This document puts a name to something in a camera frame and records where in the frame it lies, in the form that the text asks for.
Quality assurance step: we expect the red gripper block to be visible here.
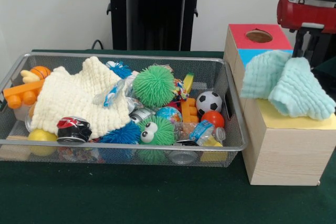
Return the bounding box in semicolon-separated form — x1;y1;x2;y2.
277;0;336;64

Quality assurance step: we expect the mint green waffle cloth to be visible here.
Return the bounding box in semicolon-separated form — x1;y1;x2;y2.
240;50;336;122

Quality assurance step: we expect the multicolour polka dot cloth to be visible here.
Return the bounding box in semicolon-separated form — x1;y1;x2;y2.
173;79;190;101

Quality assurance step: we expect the wooden box with three holes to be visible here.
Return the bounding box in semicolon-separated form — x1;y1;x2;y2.
223;24;336;186

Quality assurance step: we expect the shallow clear mesh bin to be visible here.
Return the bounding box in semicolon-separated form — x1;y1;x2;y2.
0;52;249;168

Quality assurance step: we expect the dark green table cloth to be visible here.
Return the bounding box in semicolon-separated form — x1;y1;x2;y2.
312;57;336;96
0;49;336;224

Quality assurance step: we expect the small soccer ball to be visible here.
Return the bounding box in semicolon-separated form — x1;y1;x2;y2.
196;91;223;116

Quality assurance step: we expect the orange ball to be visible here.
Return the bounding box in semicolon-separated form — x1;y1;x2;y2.
201;110;226;128

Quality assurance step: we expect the orange studded toy brick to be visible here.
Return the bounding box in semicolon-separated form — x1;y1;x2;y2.
180;97;200;124

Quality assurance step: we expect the green spiky rubber ball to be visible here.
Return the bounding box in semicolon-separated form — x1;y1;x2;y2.
131;64;176;107

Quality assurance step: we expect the green spiky ball with eyes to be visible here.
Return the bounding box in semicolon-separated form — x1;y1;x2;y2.
138;115;176;146

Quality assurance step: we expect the blue spiky rubber ball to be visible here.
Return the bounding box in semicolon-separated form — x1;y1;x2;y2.
99;121;142;145

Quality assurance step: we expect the cream waffle cloth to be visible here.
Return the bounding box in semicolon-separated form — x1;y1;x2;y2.
30;56;132;140

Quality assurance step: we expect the crushed black red can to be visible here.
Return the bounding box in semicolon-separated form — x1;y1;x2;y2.
57;115;93;145

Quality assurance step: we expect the orange plastic toy block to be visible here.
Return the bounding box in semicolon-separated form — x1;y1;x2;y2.
3;79;45;109

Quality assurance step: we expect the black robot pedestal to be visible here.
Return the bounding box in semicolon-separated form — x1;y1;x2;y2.
101;0;212;51

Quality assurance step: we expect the black looped cable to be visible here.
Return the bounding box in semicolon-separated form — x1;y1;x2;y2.
91;39;106;50

